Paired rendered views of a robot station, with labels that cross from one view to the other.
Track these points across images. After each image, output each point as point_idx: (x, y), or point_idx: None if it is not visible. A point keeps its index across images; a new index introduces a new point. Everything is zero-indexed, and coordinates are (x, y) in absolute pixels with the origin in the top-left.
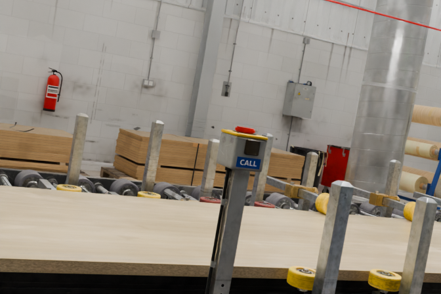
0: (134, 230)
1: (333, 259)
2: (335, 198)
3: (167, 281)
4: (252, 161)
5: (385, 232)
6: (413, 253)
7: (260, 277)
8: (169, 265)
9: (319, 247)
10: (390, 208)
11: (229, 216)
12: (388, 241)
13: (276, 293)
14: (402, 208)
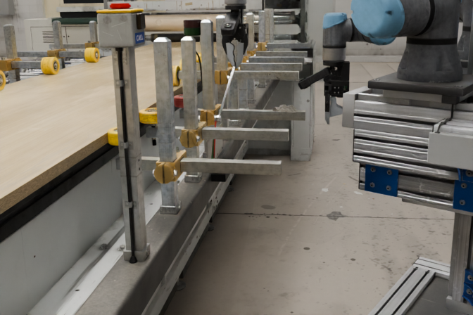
0: None
1: (172, 106)
2: (162, 54)
3: (39, 190)
4: (141, 35)
5: (64, 87)
6: (191, 84)
7: (94, 150)
8: (46, 171)
9: (70, 112)
10: (17, 69)
11: (132, 94)
12: (84, 91)
13: (96, 160)
14: (36, 65)
